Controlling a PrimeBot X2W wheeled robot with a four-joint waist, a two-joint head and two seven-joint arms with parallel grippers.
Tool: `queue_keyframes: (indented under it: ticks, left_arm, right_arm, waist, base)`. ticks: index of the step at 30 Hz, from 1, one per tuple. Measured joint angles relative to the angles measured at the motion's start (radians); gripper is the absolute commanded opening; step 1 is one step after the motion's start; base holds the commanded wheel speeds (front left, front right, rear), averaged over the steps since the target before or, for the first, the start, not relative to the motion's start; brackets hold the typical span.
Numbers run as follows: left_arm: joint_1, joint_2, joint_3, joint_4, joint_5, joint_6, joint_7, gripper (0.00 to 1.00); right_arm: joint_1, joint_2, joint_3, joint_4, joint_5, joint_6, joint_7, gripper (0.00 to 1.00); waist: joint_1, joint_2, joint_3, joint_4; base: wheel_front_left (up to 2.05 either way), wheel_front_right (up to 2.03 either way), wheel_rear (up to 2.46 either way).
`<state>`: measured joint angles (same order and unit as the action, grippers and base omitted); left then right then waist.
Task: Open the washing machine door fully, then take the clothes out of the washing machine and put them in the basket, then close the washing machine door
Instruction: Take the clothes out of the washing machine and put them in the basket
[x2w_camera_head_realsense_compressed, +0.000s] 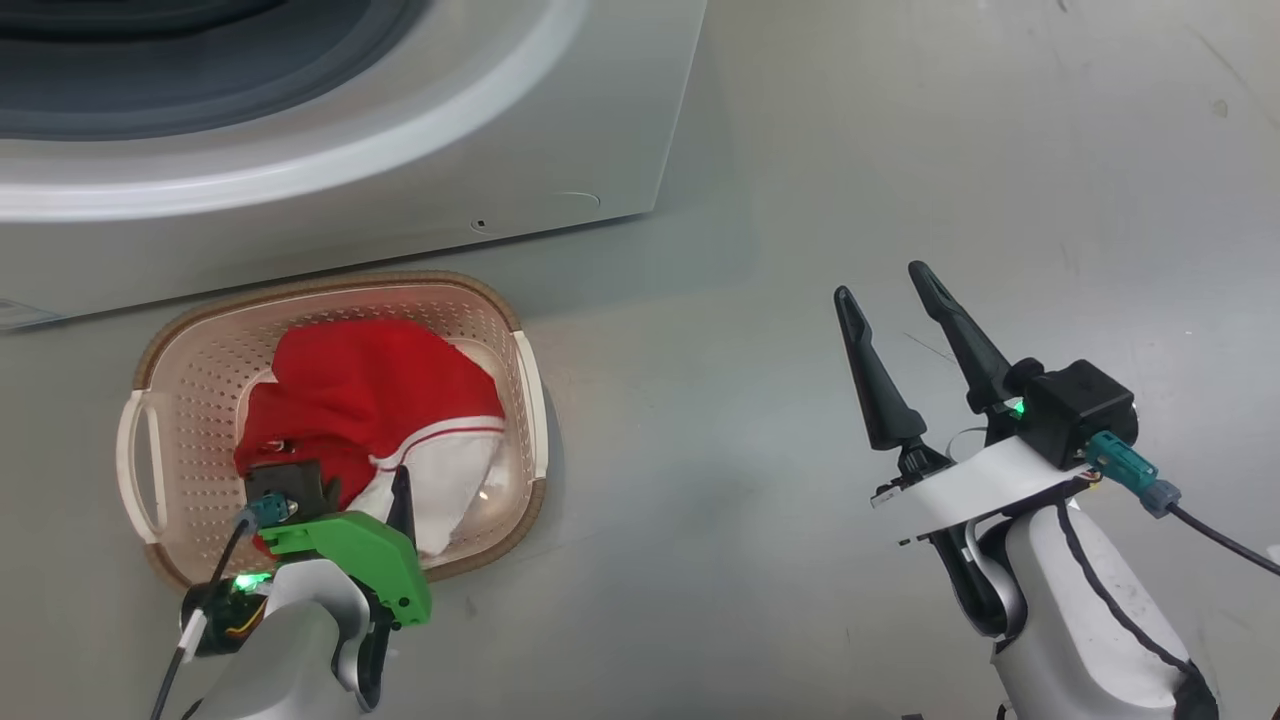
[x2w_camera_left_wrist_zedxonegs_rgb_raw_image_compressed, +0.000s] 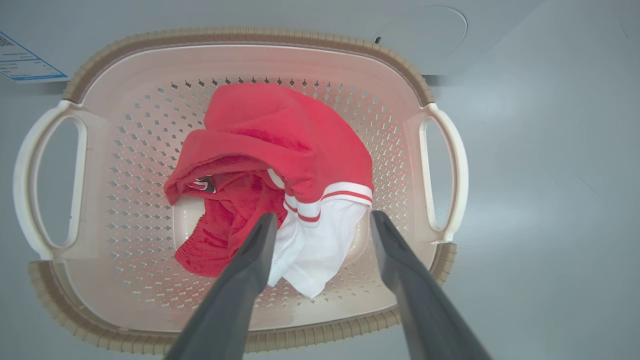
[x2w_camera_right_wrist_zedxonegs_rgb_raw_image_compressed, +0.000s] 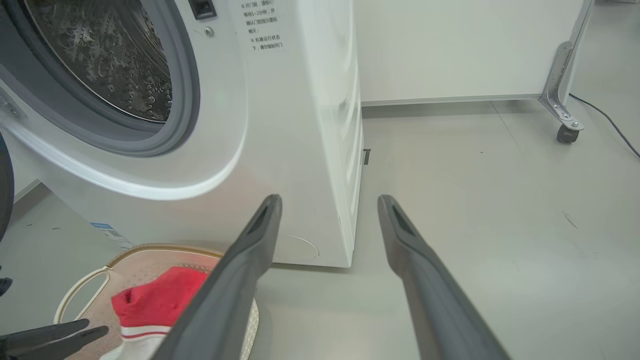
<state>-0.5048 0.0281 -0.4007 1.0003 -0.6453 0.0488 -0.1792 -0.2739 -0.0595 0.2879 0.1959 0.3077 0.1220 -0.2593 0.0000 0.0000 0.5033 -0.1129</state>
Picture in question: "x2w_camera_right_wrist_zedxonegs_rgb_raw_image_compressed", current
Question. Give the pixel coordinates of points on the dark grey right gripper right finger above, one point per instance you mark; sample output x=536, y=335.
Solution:
x=435, y=310

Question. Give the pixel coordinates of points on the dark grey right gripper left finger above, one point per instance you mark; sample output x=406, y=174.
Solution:
x=230, y=290

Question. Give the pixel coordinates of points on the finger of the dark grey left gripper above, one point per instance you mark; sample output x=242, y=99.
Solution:
x=45, y=334
x=70, y=345

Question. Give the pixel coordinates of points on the blue energy label sticker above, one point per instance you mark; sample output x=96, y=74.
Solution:
x=111, y=235

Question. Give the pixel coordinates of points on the black-rimmed glass washer door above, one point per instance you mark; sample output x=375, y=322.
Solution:
x=4, y=190

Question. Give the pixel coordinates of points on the white front-load washing machine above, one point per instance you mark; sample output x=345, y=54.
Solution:
x=280, y=150

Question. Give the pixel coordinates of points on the printed instruction label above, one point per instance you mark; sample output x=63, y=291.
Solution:
x=262, y=25

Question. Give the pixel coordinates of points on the red and white jersey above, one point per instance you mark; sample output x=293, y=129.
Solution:
x=160, y=300

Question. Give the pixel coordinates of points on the metal leg with caster wheel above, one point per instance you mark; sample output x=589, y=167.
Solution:
x=562, y=80

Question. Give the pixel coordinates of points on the cream perforated laundry basket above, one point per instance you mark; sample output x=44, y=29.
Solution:
x=80, y=295

